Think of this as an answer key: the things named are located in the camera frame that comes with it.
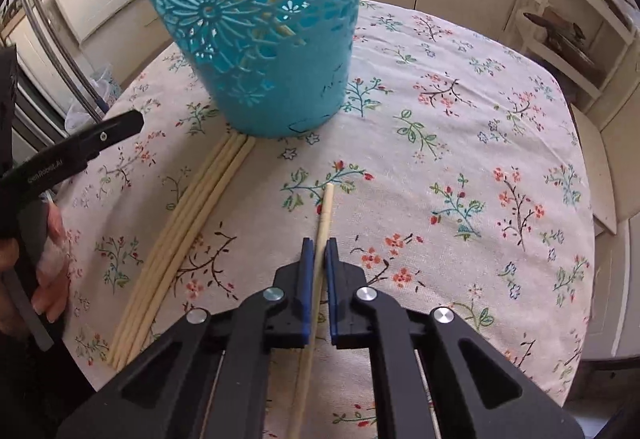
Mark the grey lidded pan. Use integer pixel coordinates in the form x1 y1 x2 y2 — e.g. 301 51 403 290
522 9 597 66

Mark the person's left hand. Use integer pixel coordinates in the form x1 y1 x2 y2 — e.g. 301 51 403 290
0 204 70 336

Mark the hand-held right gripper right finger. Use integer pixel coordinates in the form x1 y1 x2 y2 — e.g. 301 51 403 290
324 238 587 439

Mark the floral tablecloth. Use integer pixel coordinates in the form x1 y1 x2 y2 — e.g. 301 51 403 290
57 0 599 439

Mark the bundle of wooden chopsticks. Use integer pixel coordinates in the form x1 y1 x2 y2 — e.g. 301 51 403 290
107 134 257 371

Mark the blue perforated plastic basket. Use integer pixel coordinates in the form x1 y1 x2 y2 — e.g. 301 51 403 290
116 0 373 140

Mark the pale single chopstick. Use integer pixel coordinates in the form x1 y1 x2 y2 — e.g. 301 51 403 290
287 184 336 439

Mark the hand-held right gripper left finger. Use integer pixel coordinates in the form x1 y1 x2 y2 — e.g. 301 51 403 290
57 239 317 439

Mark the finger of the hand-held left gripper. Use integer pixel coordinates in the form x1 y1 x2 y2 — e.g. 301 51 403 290
0 110 146 200

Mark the white drawer cabinet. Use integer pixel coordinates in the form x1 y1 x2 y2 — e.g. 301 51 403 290
582 114 640 365

